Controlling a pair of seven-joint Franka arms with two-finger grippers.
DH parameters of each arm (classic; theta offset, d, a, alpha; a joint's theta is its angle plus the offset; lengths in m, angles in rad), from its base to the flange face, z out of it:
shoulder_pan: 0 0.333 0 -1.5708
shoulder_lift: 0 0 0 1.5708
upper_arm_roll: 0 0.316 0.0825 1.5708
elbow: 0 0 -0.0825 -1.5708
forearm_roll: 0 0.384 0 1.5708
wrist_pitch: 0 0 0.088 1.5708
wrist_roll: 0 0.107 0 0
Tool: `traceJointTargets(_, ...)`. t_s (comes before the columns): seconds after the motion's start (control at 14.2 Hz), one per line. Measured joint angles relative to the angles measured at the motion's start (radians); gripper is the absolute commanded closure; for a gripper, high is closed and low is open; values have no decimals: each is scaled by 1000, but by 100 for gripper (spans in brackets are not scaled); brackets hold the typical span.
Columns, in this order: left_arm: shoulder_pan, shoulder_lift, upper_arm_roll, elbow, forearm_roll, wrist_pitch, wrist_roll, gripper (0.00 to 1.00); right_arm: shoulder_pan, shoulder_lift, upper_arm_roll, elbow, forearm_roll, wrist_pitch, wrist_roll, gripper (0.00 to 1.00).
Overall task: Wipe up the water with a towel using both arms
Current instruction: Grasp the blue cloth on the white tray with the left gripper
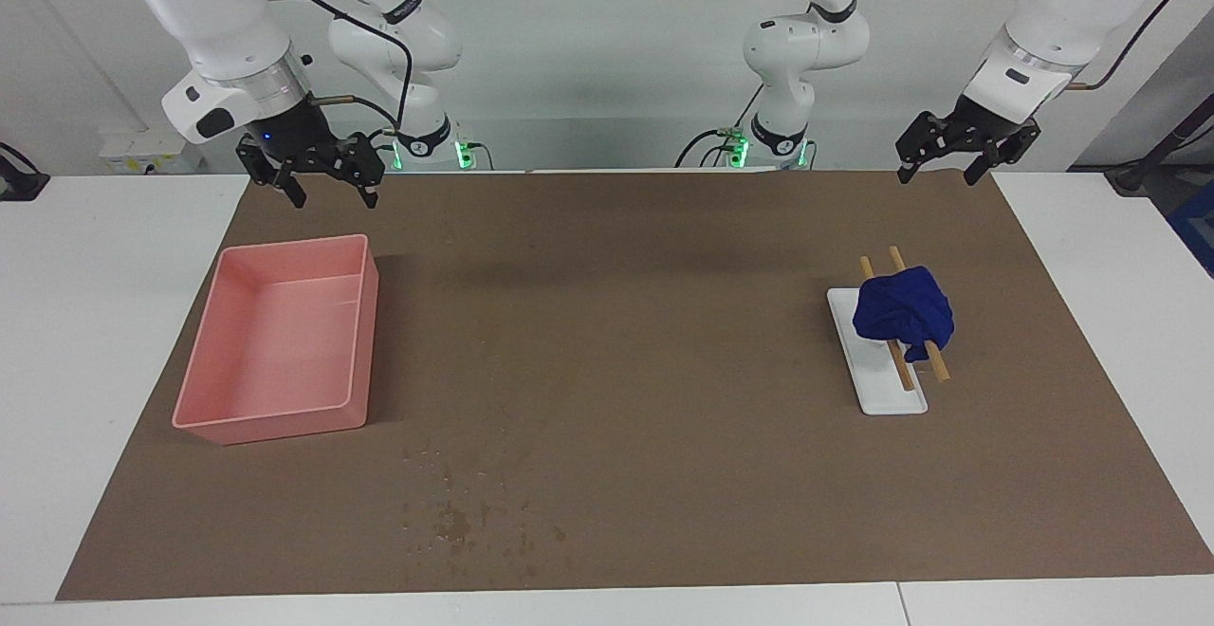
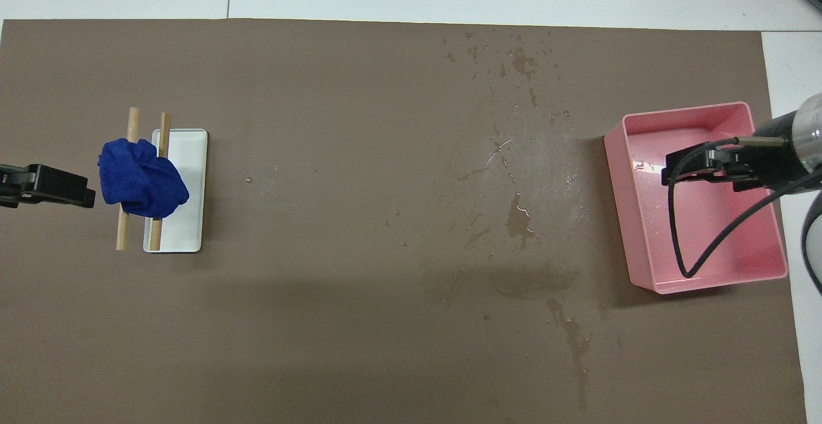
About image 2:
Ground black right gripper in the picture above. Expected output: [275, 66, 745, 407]
[661, 112, 807, 194]

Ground blue cloth towel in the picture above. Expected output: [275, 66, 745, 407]
[98, 137, 190, 218]

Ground white towel rack base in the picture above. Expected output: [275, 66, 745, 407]
[143, 128, 209, 254]

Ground pink plastic bin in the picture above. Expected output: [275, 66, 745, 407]
[604, 102, 789, 295]

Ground brown table mat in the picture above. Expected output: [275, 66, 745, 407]
[0, 19, 809, 424]

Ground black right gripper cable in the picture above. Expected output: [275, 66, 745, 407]
[667, 136, 822, 279]

